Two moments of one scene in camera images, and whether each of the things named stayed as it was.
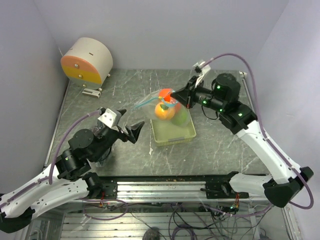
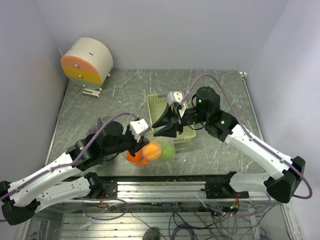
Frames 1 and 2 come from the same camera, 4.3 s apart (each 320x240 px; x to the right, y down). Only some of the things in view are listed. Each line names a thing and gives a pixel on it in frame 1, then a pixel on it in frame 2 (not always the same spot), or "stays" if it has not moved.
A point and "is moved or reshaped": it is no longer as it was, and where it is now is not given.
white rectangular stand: x=91 y=92 stays
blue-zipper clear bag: x=165 y=108 to x=159 y=149
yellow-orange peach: x=164 y=112 is moved or reshaped
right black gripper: x=183 y=95 to x=166 y=120
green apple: x=180 y=118 is moved or reshaped
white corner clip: x=242 y=74 stays
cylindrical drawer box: x=87 y=63 stays
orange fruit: x=165 y=93 to x=138 y=159
